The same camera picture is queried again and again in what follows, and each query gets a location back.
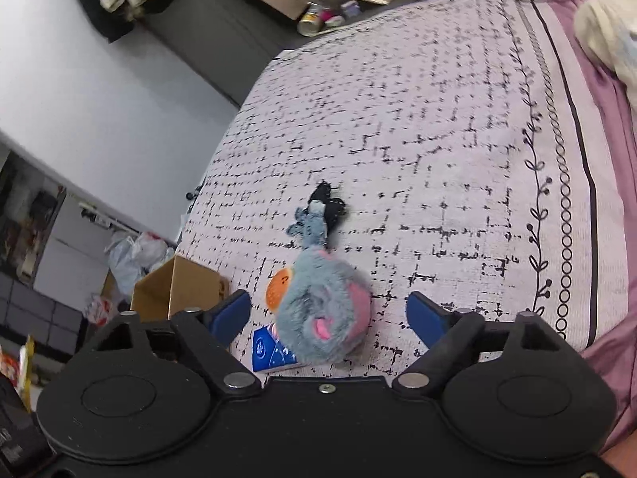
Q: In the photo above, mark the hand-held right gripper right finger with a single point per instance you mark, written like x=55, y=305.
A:
x=428, y=316

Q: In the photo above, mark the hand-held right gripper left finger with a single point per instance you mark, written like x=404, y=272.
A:
x=231, y=316

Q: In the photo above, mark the blue and white packet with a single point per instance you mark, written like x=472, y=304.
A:
x=268, y=351

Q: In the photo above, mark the cardboard box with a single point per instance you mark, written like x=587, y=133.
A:
x=169, y=294

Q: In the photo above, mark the small blue-grey plush toy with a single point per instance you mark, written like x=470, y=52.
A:
x=311, y=226

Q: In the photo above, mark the black sock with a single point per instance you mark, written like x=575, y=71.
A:
x=331, y=206

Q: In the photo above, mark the grey-blue plastic bag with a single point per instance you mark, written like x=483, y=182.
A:
x=122, y=264

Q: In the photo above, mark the red and white plastic bag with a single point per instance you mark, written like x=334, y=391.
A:
x=99, y=308

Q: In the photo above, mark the bed with patterned cover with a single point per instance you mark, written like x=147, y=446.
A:
x=423, y=134

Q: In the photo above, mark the pink bed sheet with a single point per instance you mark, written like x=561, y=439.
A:
x=617, y=209

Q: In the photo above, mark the dark grey door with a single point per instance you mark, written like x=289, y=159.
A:
x=214, y=35

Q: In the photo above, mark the paper tube cup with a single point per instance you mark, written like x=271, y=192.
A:
x=311, y=20

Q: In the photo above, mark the black hanging clothes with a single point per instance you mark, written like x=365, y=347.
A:
x=99, y=10

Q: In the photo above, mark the pastel fleece blanket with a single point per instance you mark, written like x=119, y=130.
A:
x=607, y=25

